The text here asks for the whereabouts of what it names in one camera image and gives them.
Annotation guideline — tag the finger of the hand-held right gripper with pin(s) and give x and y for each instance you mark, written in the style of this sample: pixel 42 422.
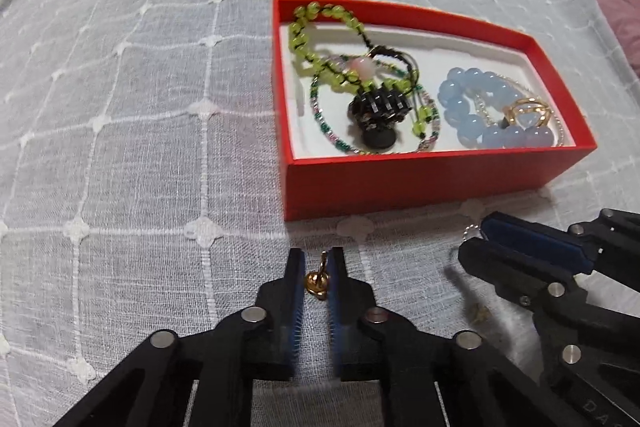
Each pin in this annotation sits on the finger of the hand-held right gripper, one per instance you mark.
pixel 530 242
pixel 505 267

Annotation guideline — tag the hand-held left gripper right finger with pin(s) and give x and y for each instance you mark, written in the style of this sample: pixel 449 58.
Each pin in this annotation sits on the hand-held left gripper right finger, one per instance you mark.
pixel 334 322

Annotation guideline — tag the pink cloth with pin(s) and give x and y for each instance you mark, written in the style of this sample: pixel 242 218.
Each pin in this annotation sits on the pink cloth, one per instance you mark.
pixel 620 12

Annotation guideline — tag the black bead charm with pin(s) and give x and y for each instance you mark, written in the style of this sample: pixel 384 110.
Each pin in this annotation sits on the black bead charm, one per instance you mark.
pixel 377 107

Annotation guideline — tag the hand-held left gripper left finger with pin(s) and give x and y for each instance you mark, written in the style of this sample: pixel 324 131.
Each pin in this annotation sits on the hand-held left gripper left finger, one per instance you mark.
pixel 297 307

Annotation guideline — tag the red cardboard box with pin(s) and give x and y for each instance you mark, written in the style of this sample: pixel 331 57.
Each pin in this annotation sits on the red cardboard box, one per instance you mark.
pixel 400 182

